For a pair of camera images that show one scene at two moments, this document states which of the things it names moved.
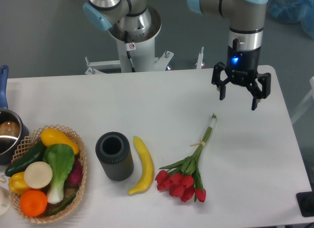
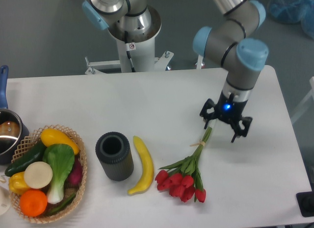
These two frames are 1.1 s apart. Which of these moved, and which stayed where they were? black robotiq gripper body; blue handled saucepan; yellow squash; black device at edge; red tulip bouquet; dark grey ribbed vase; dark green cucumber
Moved: black robotiq gripper body
Stayed: blue handled saucepan; dark green cucumber; red tulip bouquet; black device at edge; yellow squash; dark grey ribbed vase
